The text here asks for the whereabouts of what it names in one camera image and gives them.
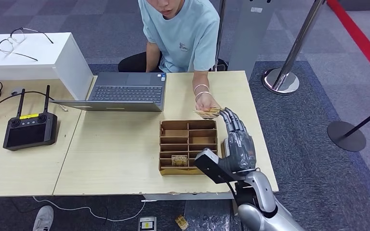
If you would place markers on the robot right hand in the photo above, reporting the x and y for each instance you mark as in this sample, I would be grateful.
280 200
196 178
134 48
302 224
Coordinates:
241 150

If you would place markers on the person's left hand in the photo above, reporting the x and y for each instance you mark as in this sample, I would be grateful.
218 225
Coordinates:
205 102

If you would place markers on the wooden card organizer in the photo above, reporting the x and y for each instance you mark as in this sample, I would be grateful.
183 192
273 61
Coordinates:
175 172

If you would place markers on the person's left forearm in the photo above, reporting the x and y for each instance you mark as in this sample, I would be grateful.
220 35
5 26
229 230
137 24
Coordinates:
201 78

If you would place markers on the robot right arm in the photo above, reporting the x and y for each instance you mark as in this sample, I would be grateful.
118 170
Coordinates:
261 191

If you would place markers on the person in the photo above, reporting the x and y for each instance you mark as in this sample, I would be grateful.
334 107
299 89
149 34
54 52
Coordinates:
181 35

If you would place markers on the clear plastic sheet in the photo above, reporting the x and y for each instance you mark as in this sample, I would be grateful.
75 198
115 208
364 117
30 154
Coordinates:
204 216

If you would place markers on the grey metal kiosk panel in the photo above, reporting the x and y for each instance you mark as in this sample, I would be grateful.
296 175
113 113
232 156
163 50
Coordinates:
248 38

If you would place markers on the grey laptop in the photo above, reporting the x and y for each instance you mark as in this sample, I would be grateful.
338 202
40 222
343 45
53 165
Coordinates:
127 94

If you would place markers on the thin chrome pole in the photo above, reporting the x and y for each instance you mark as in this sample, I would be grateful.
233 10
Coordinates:
220 19

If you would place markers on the small yellow paper scrap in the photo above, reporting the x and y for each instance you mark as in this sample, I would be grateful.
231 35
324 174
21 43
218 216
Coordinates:
181 222

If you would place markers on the metal floor socket plate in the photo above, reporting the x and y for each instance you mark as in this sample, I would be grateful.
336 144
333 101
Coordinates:
147 224

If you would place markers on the small metal connector plug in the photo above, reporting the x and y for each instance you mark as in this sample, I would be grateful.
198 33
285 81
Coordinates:
63 108

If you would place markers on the red barrier belt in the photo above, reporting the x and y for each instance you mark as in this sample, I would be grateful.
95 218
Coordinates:
357 38

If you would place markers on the black remote controller with antennas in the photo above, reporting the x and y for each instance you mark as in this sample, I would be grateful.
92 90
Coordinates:
29 135

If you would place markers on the white cabinet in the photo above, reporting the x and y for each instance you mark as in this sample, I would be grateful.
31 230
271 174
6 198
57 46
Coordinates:
28 67

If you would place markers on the small grey adapter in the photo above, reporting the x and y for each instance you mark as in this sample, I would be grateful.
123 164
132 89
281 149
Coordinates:
16 92

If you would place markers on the black-rimmed eyeglasses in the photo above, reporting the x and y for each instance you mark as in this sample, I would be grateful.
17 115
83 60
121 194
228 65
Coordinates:
17 36

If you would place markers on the white shoe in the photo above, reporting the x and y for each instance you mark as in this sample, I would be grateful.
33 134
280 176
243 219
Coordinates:
43 220

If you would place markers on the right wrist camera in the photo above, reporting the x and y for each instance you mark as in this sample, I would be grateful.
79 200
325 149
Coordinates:
210 165

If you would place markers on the chrome stanchion post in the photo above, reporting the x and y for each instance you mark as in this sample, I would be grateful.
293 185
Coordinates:
280 81

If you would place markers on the black stanchion post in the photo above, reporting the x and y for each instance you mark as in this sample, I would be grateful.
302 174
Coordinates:
345 136

